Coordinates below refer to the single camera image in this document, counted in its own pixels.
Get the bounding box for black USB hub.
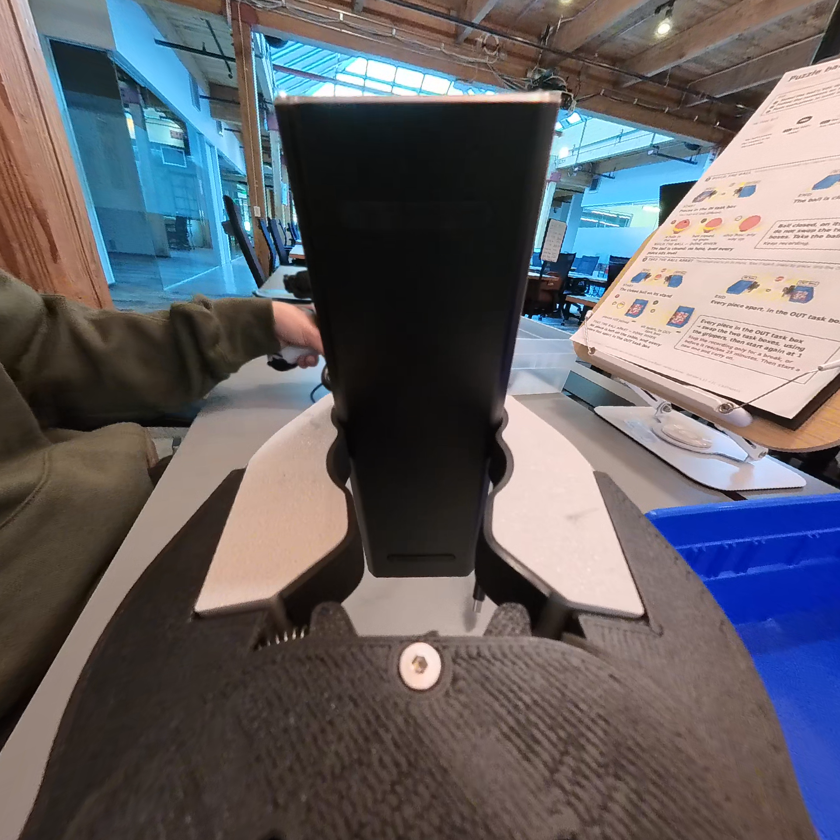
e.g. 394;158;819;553
274;92;562;578

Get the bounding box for black flat box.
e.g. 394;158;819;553
563;364;634;409

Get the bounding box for black monitor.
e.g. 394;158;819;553
659;180;698;227

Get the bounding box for person's left hand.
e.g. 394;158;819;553
271;300;326;357

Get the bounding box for grey desk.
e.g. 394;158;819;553
0;315;840;775

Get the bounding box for black office chair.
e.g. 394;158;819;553
222;194;266;277

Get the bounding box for white stand base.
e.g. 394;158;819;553
594;384;807;492

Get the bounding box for clear plastic organizer box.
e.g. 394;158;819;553
505;317;578;396

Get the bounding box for wooden pillar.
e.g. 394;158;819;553
0;0;114;309

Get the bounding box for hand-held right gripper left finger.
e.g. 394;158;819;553
194;397;366;618

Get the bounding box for person's olive hoodie torso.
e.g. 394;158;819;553
0;268;217;746

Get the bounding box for printed instruction sheet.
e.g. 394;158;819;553
571;56;840;421

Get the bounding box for blue plastic bin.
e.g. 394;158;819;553
646;493;840;840

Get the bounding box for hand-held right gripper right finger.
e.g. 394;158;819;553
474;394;647;621

